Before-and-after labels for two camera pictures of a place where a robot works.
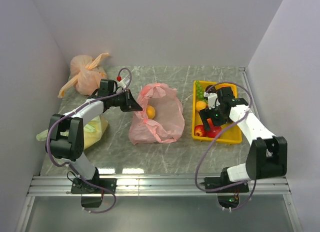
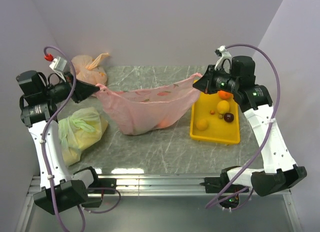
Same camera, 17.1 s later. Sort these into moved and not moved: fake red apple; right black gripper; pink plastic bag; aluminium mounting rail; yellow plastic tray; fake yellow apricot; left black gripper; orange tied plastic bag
Moved: left black gripper; fake red apple; right black gripper; fake yellow apricot; pink plastic bag
Not moved: yellow plastic tray; orange tied plastic bag; aluminium mounting rail
